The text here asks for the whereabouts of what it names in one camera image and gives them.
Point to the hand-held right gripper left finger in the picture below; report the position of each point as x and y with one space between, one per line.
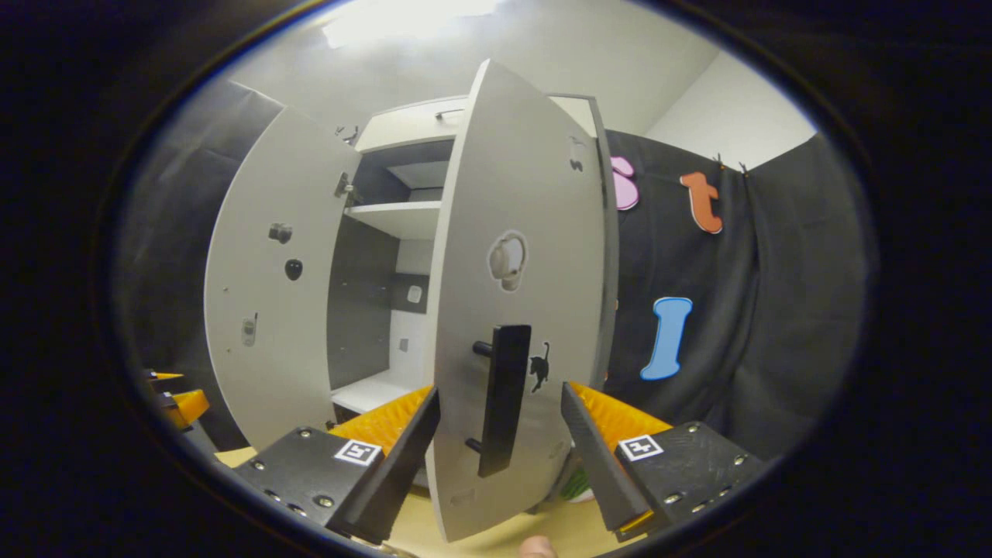
403 465

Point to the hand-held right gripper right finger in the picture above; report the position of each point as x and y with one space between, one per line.
601 465

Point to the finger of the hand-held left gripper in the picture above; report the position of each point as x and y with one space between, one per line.
167 377
190 407

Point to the white cabinet door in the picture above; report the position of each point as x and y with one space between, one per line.
271 333
527 194

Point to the grey and white cabinet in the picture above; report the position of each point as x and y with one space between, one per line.
360 310

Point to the white cabinet shelf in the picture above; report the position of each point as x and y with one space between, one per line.
380 391
399 218

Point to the metal door hinge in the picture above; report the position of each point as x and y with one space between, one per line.
344 186

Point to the cream cabinet top panel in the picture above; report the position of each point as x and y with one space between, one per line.
403 124

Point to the green and white object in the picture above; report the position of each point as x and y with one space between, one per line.
575 487

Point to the black backdrop cloth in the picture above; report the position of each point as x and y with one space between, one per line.
759 310

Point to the ceiling light panel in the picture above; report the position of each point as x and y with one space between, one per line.
403 19

